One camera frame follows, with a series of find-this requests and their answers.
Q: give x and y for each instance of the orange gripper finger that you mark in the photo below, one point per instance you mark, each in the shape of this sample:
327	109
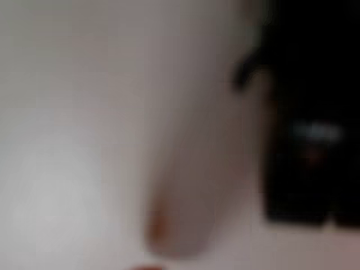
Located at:
147	267

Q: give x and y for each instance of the small black toy figure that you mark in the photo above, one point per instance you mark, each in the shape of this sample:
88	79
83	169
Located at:
306	112

